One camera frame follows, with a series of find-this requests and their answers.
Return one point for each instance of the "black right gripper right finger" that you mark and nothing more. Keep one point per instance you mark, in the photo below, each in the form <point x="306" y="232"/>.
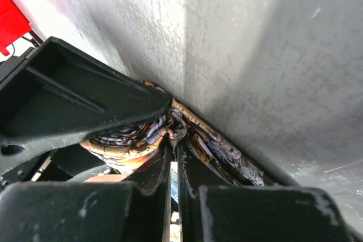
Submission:
<point x="194" y="177"/>

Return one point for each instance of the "red plastic bin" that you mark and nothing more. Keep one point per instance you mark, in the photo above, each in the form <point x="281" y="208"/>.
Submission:
<point x="13" y="25"/>

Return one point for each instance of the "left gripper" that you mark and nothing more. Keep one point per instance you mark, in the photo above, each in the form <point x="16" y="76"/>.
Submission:
<point x="57" y="95"/>

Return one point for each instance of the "brown floral patterned tie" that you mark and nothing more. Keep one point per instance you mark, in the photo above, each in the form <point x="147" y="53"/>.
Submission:
<point x="126" y="150"/>

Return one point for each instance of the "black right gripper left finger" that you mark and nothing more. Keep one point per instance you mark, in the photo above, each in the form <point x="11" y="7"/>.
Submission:
<point x="154" y="174"/>

